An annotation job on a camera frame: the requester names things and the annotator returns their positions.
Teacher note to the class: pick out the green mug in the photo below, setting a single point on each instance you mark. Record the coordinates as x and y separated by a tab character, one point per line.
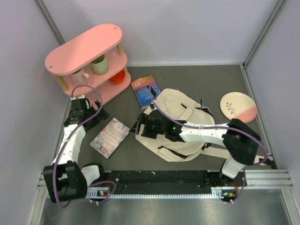
100	65

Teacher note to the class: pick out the pink mug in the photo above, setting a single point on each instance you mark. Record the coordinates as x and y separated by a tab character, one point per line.
80	77

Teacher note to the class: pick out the clear glass cup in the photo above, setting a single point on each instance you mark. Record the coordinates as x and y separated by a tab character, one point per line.
96	96

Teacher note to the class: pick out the cream canvas backpack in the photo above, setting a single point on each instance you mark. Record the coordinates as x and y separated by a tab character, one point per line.
179	106

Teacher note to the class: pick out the orange bowl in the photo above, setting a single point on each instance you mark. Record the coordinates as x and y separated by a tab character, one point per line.
119	77

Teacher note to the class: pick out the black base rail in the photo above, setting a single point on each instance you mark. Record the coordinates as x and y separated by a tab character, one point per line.
164	182

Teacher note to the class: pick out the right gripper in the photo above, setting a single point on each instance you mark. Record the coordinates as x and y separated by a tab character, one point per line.
143	119

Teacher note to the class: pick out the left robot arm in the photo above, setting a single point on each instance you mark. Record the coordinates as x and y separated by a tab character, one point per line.
64	178

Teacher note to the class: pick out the grey cable duct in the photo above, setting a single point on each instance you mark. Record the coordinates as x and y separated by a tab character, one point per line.
100	193

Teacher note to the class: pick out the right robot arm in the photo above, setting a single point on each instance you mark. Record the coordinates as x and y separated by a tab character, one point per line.
237	137

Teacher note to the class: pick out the pink three-tier shelf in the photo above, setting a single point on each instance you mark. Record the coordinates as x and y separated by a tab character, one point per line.
79	52

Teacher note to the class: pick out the blue wallet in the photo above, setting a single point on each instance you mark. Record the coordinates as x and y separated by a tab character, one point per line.
205	109

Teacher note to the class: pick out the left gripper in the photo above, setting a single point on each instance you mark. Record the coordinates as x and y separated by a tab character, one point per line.
102	115

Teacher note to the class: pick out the pink cream plate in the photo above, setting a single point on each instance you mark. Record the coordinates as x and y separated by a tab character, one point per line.
237	105

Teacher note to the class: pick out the floral cover book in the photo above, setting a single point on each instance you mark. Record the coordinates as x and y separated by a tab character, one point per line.
110	137

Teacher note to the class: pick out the blue orange book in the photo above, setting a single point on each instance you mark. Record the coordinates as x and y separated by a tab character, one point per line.
145	89

